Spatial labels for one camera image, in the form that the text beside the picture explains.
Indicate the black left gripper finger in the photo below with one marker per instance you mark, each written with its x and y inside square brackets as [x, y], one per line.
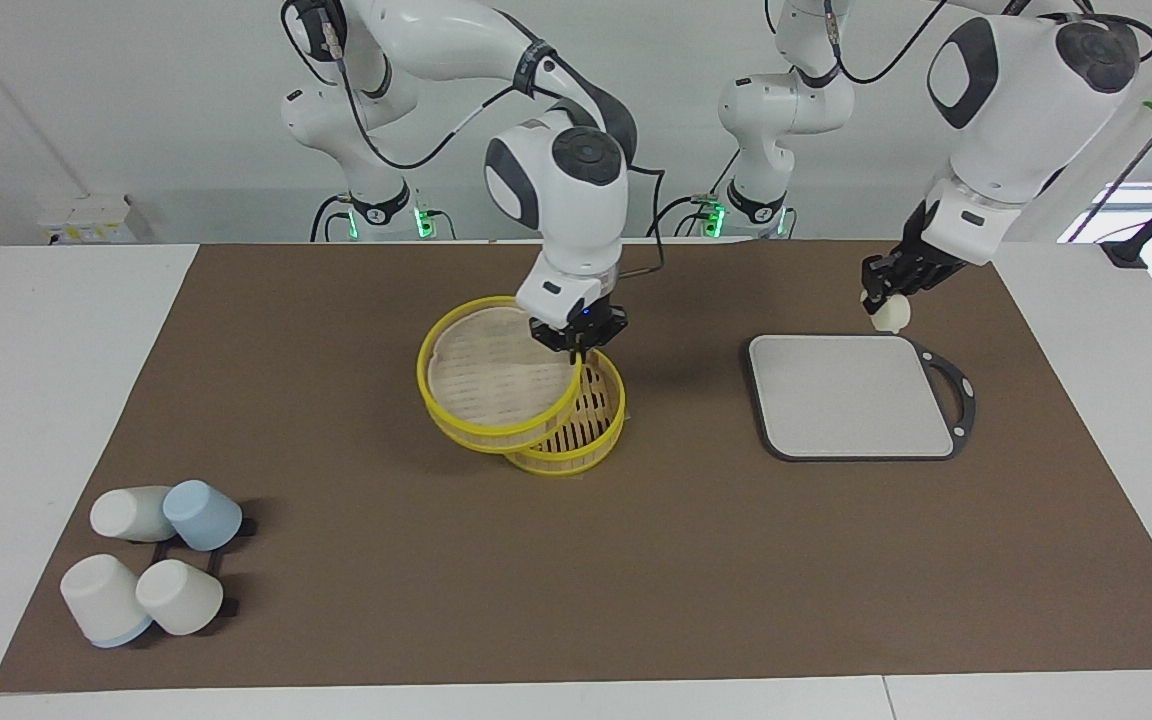
[904, 288]
[870, 290]

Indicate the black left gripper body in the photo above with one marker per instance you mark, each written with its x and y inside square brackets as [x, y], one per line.
[921, 265]

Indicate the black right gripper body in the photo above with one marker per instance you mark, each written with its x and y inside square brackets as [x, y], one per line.
[581, 325]

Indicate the white steamed bun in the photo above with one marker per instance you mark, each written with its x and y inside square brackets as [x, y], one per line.
[893, 316]

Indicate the printed paper steamer liner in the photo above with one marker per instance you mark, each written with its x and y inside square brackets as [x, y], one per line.
[496, 370]

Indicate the yellow steamer lid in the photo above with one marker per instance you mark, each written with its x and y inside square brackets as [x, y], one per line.
[476, 435]

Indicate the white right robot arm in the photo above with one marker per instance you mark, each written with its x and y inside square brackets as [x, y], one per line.
[566, 200]

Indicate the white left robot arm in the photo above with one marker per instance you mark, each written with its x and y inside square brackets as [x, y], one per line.
[1016, 120]

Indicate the slatted bamboo steamer base tier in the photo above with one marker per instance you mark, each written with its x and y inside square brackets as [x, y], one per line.
[591, 450]

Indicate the thin metal rod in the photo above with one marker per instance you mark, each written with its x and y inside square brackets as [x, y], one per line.
[1116, 190]

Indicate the brown table mat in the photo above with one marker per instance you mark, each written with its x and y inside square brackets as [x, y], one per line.
[636, 580]

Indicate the light blue plastic cup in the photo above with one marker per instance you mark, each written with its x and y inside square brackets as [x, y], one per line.
[204, 515]

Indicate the black cup rack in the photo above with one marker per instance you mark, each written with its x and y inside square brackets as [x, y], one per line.
[229, 606]

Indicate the white plastic cup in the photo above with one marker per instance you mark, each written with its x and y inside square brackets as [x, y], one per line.
[101, 600]
[126, 513]
[181, 598]

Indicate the white cutting board grey frame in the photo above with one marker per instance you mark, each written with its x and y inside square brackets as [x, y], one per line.
[846, 395]

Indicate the white wall socket box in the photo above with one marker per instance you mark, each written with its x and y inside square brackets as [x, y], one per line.
[86, 220]

